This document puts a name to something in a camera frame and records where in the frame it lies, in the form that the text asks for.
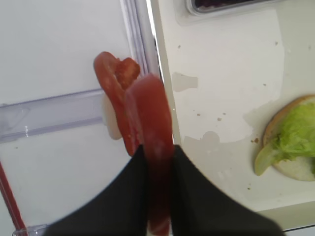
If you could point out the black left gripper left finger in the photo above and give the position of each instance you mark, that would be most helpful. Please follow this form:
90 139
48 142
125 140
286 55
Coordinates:
119 210

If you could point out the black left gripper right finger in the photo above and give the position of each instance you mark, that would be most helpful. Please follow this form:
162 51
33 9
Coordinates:
199 208

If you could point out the tomato slice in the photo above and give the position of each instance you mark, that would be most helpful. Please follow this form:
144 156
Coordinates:
150 121
115 76

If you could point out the lettuce leaf on bun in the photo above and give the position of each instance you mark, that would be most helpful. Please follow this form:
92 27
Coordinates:
292 137

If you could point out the clear tomato pusher track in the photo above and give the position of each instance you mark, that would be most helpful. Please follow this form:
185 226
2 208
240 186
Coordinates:
50 114

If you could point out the clear bun half track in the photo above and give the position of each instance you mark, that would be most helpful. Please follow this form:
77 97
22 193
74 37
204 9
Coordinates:
37 230

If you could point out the white pusher block left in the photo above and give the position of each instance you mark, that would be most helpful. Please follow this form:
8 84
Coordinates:
109 118

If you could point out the bottom bun on tray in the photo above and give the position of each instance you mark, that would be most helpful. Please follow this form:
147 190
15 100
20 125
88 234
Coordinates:
290 157

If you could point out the white metal tray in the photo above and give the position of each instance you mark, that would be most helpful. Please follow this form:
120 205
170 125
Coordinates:
226 74

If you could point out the clear plastic salad container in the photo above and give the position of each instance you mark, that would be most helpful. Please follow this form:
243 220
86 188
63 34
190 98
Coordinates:
229 6

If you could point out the shredded purple cabbage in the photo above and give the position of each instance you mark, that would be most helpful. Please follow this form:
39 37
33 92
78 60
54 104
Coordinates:
217 3

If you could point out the left red rail strip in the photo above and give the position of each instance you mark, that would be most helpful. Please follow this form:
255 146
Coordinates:
10 201

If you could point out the left clear divider rail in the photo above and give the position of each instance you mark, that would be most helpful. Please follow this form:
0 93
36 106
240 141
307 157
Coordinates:
141 36

